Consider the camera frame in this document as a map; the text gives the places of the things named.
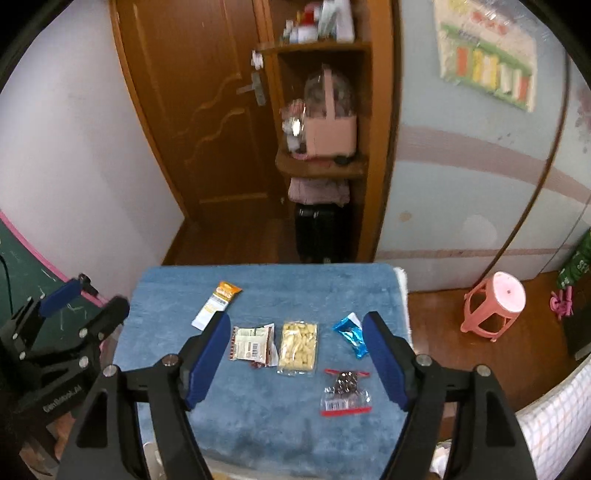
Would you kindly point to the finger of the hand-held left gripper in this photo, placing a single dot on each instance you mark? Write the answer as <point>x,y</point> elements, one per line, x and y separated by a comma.
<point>111,314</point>
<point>60,295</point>

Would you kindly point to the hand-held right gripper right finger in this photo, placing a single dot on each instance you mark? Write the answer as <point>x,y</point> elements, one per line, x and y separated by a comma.
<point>385,360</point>

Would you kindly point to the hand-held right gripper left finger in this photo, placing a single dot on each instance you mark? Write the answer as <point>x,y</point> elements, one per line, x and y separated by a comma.
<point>207,355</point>

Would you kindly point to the blue foil packet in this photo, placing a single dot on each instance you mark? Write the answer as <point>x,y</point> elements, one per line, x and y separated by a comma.
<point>349,334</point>

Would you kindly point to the brown snack packet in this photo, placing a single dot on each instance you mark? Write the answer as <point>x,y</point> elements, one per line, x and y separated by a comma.
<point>251,346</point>

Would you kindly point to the orange white stick packet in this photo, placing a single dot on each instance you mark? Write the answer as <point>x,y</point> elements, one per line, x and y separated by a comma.
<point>217,307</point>

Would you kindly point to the clear red-sealed packet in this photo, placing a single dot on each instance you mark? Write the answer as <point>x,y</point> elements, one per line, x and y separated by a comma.
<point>346,392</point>

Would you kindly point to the yellow chips packet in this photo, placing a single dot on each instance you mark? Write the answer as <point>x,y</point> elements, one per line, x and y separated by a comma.
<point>299,346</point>

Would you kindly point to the white plastic tray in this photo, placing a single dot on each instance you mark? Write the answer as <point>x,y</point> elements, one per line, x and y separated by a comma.
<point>151,454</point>

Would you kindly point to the black easel knob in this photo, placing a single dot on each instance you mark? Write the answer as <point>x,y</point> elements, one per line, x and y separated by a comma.
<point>87,282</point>

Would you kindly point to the blue towel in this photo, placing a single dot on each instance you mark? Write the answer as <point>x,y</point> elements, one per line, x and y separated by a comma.
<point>277,290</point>

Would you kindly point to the pink plastic stool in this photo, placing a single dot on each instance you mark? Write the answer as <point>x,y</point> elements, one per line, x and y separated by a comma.
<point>505,295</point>

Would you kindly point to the black box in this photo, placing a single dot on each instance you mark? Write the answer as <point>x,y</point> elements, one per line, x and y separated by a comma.
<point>321,235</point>

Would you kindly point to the floral sliding wardrobe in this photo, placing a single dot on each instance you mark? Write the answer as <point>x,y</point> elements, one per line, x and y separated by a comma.
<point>452,207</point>

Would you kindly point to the folded pink cloth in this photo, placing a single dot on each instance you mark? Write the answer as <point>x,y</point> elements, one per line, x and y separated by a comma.
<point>318,191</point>

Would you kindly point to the pink toy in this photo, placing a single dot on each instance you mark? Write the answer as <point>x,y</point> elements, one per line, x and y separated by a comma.
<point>561,302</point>

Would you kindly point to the checked cloth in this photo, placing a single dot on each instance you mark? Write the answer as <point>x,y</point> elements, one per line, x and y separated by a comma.
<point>558,424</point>

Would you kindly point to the dark cabinet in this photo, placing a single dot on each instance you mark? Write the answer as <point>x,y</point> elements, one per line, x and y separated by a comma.
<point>579,327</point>

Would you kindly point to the green bag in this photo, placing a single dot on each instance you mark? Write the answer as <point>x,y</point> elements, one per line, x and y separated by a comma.
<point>577,265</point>

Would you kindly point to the wooden shelf unit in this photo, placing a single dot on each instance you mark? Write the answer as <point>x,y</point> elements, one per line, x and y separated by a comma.
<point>381,138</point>

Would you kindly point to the pink basket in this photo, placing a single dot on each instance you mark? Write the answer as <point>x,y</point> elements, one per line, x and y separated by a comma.
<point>330,134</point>

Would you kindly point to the wooden door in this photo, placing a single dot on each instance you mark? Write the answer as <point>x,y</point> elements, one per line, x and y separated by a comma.
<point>184,92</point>

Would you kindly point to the pile of small packets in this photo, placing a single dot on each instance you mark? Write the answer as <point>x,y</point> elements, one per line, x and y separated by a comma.
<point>293,124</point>

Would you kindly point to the white door hook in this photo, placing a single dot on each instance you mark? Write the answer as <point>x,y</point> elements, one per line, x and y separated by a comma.
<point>256,59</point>

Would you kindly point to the group of toiletry bottles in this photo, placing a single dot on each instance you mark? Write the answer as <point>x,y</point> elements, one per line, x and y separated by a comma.
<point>323,21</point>

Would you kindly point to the green chalkboard pink frame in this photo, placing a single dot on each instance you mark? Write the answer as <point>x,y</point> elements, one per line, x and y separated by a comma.
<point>18,263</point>

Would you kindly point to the wall poster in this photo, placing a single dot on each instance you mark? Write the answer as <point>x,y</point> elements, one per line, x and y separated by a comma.
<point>485,50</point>

